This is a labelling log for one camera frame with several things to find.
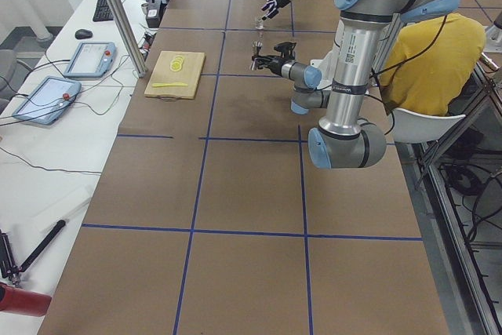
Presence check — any teach pendant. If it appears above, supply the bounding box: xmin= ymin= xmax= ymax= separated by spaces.
xmin=12 ymin=76 xmax=82 ymax=126
xmin=64 ymin=42 xmax=116 ymax=79

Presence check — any white chair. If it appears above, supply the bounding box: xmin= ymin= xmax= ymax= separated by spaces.
xmin=388 ymin=108 xmax=466 ymax=144

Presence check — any black computer mouse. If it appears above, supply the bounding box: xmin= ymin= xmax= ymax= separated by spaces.
xmin=75 ymin=29 xmax=93 ymax=40

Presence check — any red cylinder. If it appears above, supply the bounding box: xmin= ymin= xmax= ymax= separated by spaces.
xmin=1 ymin=283 xmax=52 ymax=317

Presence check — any bamboo cutting board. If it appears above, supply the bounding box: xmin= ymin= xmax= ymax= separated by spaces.
xmin=144 ymin=50 xmax=206 ymax=100

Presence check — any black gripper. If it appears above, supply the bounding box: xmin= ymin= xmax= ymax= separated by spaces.
xmin=250 ymin=56 xmax=292 ymax=75
xmin=261 ymin=0 xmax=292 ymax=20

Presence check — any black keyboard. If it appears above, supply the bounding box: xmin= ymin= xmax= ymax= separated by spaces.
xmin=93 ymin=0 xmax=114 ymax=22

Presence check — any person in yellow shirt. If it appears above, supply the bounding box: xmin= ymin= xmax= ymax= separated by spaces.
xmin=379 ymin=13 xmax=486 ymax=116

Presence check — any teach pendant far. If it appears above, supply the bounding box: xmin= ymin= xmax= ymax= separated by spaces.
xmin=64 ymin=42 xmax=116 ymax=79

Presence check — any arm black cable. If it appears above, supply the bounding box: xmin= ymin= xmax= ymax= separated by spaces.
xmin=368 ymin=13 xmax=452 ymax=136

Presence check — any black caulking tool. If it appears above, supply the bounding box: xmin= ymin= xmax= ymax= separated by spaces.
xmin=0 ymin=219 xmax=67 ymax=287

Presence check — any yellow plastic knife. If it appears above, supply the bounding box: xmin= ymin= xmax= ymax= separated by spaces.
xmin=151 ymin=82 xmax=188 ymax=88

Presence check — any teach pendant near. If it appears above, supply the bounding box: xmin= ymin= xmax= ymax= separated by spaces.
xmin=12 ymin=76 xmax=82 ymax=126

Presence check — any aluminium frame post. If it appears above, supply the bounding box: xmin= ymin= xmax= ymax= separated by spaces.
xmin=107 ymin=0 xmax=147 ymax=78

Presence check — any steel double jigger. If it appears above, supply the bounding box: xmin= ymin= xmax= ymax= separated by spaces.
xmin=250 ymin=41 xmax=263 ymax=67

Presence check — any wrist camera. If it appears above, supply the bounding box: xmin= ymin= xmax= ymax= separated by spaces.
xmin=274 ymin=42 xmax=296 ymax=60

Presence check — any clear glass cup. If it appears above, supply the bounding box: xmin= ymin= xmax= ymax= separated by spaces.
xmin=254 ymin=16 xmax=265 ymax=32

